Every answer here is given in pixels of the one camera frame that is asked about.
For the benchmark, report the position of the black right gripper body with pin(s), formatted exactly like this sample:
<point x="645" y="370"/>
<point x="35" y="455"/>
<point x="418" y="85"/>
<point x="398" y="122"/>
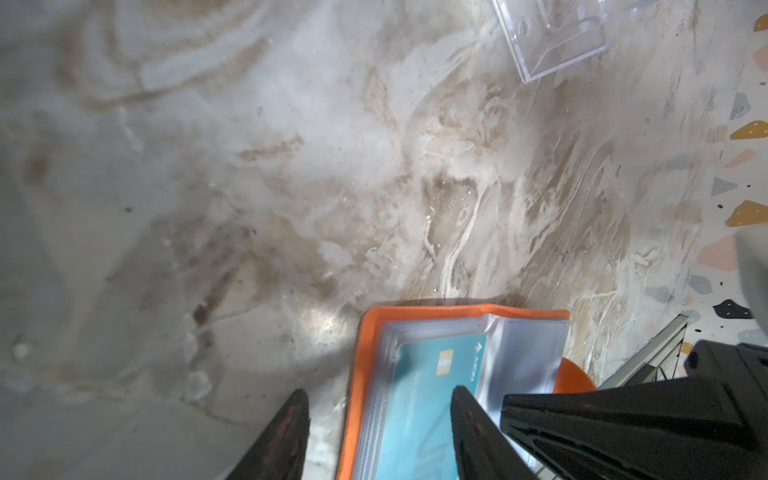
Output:
<point x="742" y="368"/>

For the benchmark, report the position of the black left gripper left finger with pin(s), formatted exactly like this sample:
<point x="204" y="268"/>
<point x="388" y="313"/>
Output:
<point x="280" y="450"/>

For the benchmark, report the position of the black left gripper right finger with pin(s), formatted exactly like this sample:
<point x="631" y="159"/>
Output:
<point x="481" y="450"/>

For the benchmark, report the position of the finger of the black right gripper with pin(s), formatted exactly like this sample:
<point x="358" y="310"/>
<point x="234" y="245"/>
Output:
<point x="691" y="428"/>

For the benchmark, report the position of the orange card holder wallet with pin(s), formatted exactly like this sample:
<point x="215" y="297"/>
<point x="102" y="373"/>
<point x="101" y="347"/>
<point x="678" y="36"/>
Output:
<point x="524" y="354"/>

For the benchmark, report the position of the clear acrylic card stand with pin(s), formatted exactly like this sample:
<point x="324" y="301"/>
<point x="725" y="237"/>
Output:
<point x="545" y="36"/>

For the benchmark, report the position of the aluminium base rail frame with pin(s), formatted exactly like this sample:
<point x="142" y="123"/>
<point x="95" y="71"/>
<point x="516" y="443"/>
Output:
<point x="656" y="361"/>

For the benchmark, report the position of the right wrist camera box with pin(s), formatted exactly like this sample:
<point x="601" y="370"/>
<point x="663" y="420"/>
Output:
<point x="752" y="253"/>

